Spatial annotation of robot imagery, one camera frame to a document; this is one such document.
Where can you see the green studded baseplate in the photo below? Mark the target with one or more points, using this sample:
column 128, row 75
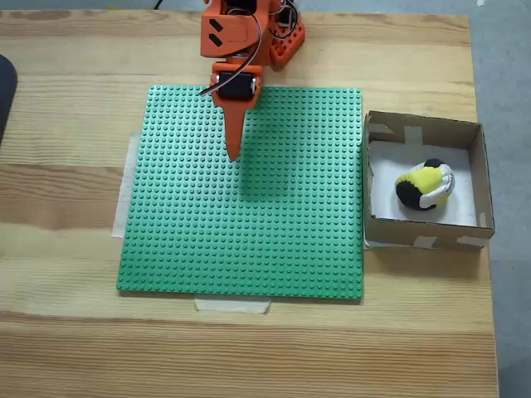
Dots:
column 207, row 228

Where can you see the cardboard box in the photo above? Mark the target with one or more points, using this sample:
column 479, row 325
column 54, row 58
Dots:
column 390, row 232

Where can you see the black rounded object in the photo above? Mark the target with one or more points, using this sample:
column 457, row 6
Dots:
column 6, row 91

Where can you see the masking tape strip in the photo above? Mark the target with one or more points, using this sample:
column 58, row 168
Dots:
column 232, row 306
column 122, row 199

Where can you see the white paper sheet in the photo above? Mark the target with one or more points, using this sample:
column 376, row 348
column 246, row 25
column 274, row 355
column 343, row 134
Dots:
column 381, row 199

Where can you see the yellow black white ball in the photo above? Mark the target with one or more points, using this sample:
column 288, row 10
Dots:
column 423, row 186

